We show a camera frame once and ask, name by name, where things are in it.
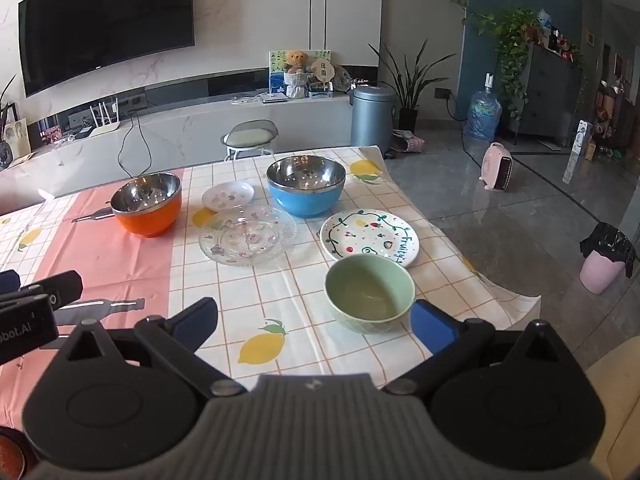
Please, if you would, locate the green ceramic bowl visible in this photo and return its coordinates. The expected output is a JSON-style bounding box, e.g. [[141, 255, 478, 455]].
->
[[324, 254, 417, 335]]

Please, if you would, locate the white marble console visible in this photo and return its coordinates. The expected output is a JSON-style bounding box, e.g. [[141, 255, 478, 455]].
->
[[0, 92, 354, 202]]

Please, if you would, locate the black flat television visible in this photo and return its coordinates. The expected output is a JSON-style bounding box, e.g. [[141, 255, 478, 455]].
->
[[18, 0, 195, 99]]

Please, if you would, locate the teddy bear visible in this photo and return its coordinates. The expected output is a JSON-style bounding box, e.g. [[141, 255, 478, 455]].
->
[[280, 50, 312, 99]]

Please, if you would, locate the small white patterned dish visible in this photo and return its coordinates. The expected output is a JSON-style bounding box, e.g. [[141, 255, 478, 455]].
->
[[202, 181, 256, 213]]

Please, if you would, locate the pink fan heater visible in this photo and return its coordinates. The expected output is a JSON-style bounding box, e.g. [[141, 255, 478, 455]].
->
[[478, 142, 515, 192]]

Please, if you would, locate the green drawing board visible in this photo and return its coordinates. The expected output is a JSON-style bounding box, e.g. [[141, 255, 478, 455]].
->
[[269, 50, 334, 96]]

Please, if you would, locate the white painted plate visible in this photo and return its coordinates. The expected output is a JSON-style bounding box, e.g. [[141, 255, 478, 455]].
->
[[320, 208, 420, 269]]

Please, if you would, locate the blue water bottle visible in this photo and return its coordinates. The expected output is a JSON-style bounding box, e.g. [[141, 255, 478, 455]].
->
[[464, 74, 503, 142]]

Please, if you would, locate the clear glass plate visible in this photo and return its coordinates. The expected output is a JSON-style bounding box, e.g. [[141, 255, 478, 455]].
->
[[198, 204, 298, 267]]

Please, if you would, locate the grey-blue metal trash can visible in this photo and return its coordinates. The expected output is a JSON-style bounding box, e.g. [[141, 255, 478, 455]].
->
[[350, 85, 397, 152]]

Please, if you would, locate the grey cabinet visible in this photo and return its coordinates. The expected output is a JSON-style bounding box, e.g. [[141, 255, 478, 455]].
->
[[515, 42, 589, 142]]

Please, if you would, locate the checked lemon print tablecloth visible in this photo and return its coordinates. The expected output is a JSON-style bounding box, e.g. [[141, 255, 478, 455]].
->
[[0, 146, 542, 413]]

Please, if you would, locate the grey cushioned stool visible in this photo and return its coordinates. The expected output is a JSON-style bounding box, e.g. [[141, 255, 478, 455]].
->
[[221, 119, 279, 162]]

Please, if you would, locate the round paddle fan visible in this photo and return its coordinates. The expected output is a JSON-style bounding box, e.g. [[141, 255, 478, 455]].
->
[[311, 57, 335, 92]]

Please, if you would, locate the black power cable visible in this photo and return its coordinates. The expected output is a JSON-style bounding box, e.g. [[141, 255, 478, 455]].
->
[[117, 109, 154, 184]]

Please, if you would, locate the patterned floor bag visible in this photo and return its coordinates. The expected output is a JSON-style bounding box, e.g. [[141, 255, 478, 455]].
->
[[389, 130, 426, 154]]

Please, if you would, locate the beige chair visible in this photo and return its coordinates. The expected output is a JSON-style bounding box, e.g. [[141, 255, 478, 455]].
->
[[584, 345, 640, 480]]

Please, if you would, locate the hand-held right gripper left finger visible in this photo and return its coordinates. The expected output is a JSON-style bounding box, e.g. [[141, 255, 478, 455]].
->
[[50, 297, 248, 396]]

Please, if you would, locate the dark red round container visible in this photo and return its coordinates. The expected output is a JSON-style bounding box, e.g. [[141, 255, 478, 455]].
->
[[0, 426, 28, 480]]

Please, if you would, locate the white long box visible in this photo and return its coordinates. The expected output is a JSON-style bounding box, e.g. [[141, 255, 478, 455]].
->
[[562, 120, 594, 186]]

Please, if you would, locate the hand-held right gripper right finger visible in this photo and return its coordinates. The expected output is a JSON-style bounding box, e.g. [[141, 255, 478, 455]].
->
[[382, 300, 576, 396]]

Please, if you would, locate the long-leaf potted plant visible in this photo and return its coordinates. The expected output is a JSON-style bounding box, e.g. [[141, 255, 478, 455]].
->
[[368, 39, 458, 134]]

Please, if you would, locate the standing photo frame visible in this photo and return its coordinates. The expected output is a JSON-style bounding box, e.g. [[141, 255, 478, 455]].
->
[[2, 117, 30, 159]]

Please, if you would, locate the white router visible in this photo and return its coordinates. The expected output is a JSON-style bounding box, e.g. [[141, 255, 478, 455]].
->
[[89, 100, 122, 137]]

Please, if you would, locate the trailing pothos plant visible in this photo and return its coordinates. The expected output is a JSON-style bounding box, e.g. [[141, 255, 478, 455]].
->
[[470, 7, 542, 122]]

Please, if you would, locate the pink waste bin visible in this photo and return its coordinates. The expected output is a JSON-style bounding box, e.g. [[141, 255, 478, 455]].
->
[[579, 222, 637, 295]]

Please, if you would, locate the blue steel bowl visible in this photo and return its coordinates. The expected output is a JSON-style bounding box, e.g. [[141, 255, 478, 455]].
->
[[266, 156, 347, 219]]

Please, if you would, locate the decorative display plate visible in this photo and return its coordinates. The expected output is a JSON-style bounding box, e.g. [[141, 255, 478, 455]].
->
[[332, 65, 354, 94]]

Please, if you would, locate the orange steel bowl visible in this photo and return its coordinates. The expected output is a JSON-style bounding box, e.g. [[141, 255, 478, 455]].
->
[[110, 172, 183, 238]]

